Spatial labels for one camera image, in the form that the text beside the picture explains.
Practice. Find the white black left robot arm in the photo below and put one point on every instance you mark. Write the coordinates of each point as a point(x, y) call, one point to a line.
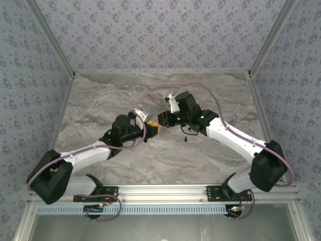
point(85, 153)

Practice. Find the small black controller board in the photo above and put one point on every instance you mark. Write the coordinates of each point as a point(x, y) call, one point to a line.
point(92, 209)
point(234, 211)

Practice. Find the wide aluminium frame rail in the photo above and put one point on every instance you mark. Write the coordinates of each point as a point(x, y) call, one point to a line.
point(163, 192)

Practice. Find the aluminium table edge rail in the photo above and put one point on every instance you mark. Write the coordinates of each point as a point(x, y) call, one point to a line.
point(263, 118)
point(59, 123)

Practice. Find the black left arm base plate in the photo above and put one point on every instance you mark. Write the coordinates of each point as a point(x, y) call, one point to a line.
point(110, 194)

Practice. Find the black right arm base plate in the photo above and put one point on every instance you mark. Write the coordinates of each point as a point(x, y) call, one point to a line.
point(213, 194)

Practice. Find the aluminium frame post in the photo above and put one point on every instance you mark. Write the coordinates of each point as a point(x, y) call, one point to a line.
point(273, 37)
point(50, 37)

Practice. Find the aluminium frame leg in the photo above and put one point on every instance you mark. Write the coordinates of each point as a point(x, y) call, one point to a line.
point(301, 223)
point(25, 223)

